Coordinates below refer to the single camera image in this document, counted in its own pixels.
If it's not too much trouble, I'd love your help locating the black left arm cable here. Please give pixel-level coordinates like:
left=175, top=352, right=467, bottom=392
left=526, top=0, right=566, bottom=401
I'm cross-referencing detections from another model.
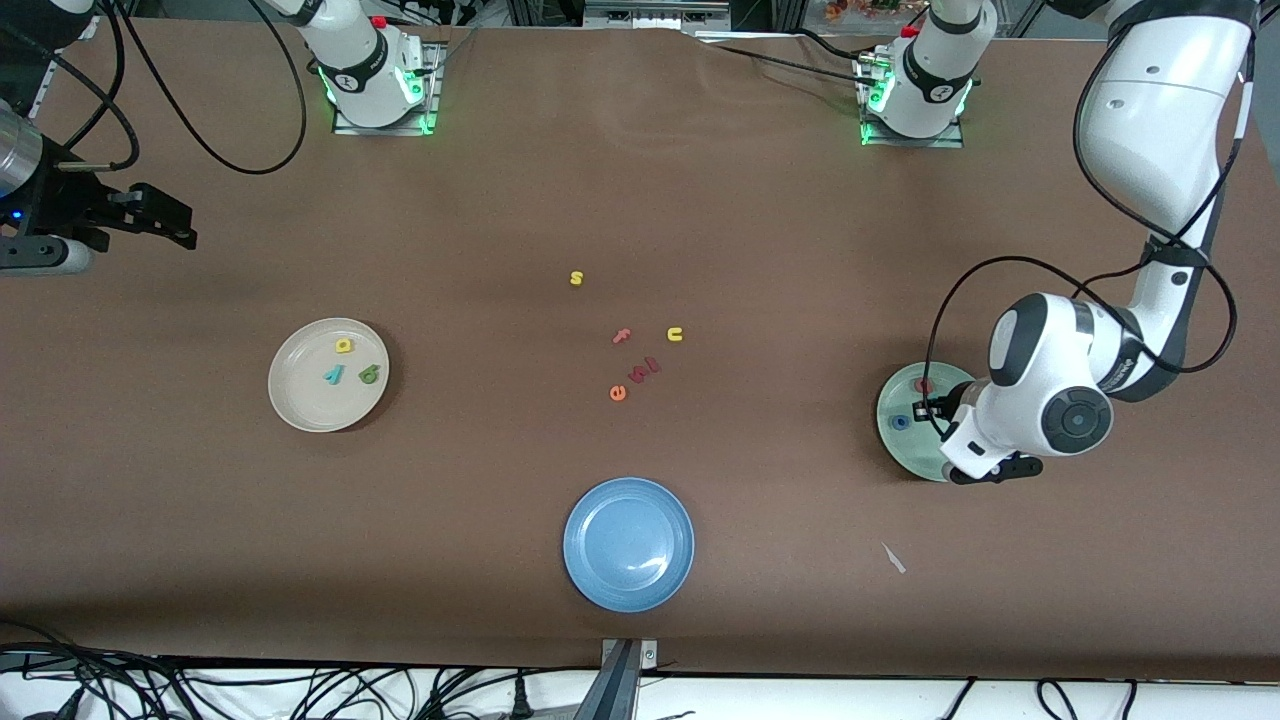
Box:
left=926, top=20, right=1239, bottom=441

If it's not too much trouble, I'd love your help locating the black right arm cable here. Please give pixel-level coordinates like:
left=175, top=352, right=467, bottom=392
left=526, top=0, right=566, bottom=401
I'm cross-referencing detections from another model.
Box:
left=40, top=0, right=307, bottom=177

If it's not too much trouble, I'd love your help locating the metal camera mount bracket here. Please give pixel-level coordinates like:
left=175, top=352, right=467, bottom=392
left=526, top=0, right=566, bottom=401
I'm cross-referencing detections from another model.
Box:
left=598, top=638, right=659, bottom=720

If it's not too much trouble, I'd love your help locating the blue round plate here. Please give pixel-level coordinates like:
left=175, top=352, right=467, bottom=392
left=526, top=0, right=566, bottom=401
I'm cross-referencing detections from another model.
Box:
left=562, top=477, right=696, bottom=613

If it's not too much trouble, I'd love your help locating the brown table cover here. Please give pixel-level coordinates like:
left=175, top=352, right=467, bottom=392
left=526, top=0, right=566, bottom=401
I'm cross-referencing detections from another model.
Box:
left=0, top=18, right=1280, bottom=683

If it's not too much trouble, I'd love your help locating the grey metal box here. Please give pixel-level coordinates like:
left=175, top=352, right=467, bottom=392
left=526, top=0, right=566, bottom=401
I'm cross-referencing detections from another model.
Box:
left=585, top=0, right=731, bottom=29

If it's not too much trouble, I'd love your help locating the black base cable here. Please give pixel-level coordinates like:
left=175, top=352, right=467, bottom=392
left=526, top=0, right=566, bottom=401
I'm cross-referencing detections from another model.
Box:
left=697, top=40, right=869, bottom=87
left=405, top=25, right=476, bottom=81

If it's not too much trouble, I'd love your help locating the aluminium frame rail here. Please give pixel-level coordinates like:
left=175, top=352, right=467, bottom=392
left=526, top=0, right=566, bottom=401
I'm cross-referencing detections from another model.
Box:
left=30, top=15, right=101, bottom=116

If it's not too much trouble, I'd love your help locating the light green round plate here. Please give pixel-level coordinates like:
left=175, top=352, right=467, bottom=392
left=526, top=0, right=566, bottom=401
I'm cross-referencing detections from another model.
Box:
left=876, top=361, right=986, bottom=484

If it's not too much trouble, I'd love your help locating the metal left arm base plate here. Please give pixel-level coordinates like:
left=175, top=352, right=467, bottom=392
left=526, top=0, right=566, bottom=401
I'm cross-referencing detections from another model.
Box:
left=860, top=55, right=966, bottom=149

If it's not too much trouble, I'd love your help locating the beige round plate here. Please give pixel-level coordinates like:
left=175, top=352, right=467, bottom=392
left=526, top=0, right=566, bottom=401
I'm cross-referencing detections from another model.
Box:
left=267, top=317, right=391, bottom=434

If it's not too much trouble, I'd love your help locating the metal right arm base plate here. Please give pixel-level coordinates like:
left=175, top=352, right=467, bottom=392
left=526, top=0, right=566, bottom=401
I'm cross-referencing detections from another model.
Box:
left=333, top=40, right=441, bottom=136

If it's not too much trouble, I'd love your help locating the black cable tangle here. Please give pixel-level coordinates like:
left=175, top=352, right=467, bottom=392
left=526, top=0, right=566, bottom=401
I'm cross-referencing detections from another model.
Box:
left=0, top=620, right=601, bottom=720

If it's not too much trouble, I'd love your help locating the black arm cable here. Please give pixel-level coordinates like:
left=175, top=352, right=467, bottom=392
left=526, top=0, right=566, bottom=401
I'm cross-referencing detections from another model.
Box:
left=926, top=20, right=1239, bottom=441
left=40, top=0, right=307, bottom=177

